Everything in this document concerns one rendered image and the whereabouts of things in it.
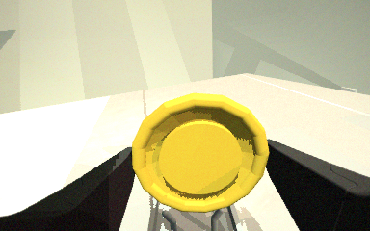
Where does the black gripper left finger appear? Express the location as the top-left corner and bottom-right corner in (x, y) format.
(0, 147), (135, 231)

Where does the yellow plate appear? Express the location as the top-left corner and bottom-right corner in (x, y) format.
(132, 93), (269, 213)

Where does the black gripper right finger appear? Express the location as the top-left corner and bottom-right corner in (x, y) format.
(266, 139), (370, 231)

